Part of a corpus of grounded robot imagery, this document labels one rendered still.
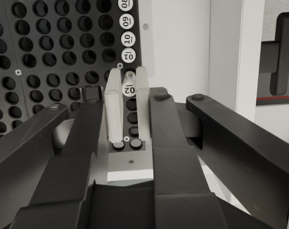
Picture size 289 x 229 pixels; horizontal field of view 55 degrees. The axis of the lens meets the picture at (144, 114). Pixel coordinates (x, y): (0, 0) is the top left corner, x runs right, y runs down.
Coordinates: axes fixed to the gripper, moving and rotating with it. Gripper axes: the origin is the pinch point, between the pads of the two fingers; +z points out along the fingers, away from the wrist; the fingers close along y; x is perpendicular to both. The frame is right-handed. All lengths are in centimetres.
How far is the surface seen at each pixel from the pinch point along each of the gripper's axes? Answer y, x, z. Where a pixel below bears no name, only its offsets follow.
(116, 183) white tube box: -3.8, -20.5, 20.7
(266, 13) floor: 55, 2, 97
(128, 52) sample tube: 0.0, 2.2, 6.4
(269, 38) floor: 57, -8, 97
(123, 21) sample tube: -0.2, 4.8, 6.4
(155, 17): 3.2, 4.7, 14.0
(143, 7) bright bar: 1.8, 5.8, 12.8
